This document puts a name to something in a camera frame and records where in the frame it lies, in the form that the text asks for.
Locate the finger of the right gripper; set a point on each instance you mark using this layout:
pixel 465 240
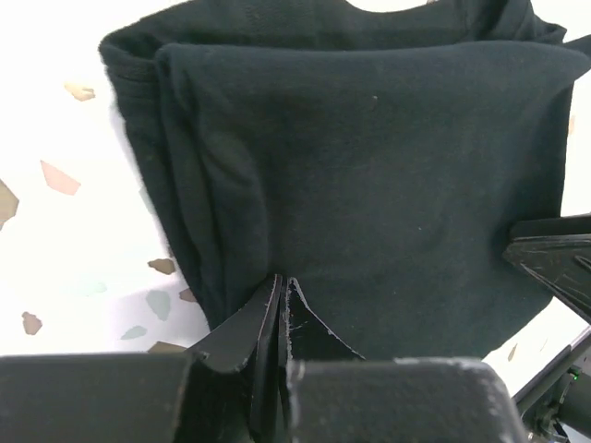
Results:
pixel 556 253

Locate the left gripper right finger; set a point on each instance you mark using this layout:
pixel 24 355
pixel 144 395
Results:
pixel 336 396

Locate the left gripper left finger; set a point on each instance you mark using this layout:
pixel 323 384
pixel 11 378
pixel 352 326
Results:
pixel 222 389

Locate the black t shirt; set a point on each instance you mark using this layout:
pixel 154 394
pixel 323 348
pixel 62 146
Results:
pixel 379 159

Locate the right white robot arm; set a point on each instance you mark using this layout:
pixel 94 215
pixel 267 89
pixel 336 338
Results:
pixel 559 395

